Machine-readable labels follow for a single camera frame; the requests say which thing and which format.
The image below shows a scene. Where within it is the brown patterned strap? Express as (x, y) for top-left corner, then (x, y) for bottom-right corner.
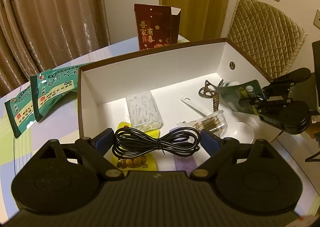
(198, 78), (225, 113)

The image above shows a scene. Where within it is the purple bag roll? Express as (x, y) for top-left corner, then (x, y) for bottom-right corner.
(174, 155), (197, 175)

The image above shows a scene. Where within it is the rear green rice bag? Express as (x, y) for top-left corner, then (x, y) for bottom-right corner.
(5, 85), (36, 138)

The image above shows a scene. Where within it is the dark green card packet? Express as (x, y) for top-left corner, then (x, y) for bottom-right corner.
(214, 79), (265, 114)

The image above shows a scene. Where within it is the front green rice bag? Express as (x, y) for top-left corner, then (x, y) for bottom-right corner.
(30, 65), (80, 122)

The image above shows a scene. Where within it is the clear floss pick box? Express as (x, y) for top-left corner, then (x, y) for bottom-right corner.
(126, 91), (163, 132)

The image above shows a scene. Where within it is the cotton swab packet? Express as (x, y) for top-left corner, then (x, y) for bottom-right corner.
(177, 110), (228, 134)

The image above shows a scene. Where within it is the dark red gift bag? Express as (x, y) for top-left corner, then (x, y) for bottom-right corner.
(134, 4), (181, 50)

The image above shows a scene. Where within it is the green rice bag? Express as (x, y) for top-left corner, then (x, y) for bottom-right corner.
(5, 85), (36, 138)
(30, 65), (80, 122)

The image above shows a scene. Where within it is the black cable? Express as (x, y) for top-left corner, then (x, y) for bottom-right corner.
(112, 127), (202, 160)

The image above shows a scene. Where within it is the quilted beige chair cover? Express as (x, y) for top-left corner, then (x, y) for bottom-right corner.
(227, 0), (307, 81)

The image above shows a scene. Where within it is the brown cardboard storage box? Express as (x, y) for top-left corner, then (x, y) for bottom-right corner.
(78, 38), (269, 138)

